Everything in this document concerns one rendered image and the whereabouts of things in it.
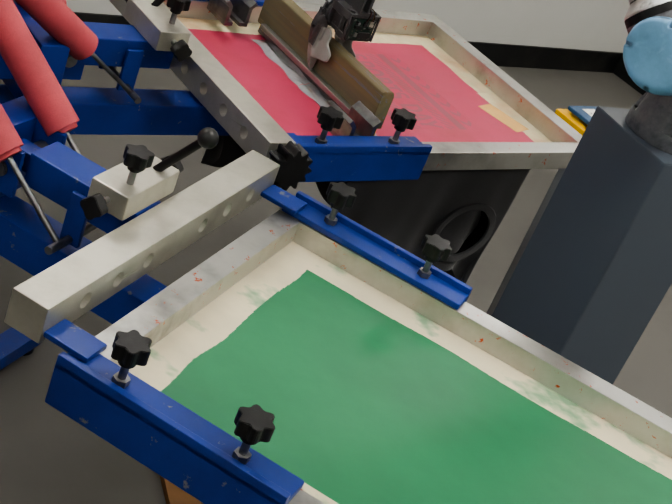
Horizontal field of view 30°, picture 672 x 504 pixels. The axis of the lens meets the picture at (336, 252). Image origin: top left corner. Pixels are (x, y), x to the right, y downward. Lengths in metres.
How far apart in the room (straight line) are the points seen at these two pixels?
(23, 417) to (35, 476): 0.18
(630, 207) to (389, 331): 0.51
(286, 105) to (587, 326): 0.66
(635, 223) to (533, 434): 0.51
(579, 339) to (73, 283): 1.02
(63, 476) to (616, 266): 1.28
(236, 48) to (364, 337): 0.88
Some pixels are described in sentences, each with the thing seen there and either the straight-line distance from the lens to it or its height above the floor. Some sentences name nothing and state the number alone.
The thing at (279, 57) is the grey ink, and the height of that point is 0.96.
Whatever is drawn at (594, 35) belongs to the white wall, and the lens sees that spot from 6.26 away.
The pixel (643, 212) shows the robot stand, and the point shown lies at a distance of 2.07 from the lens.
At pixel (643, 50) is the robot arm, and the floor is 1.36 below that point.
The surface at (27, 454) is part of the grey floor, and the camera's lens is 2.79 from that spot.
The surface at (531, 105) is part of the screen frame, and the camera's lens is 2.65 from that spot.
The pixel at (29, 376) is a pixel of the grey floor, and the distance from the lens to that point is 2.98.
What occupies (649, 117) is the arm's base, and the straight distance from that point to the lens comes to 2.08.
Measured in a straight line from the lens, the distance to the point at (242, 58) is 2.41.
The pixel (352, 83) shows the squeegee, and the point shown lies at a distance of 2.29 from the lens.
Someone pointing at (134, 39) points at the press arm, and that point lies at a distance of 2.11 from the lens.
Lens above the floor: 1.87
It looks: 29 degrees down
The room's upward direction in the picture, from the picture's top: 23 degrees clockwise
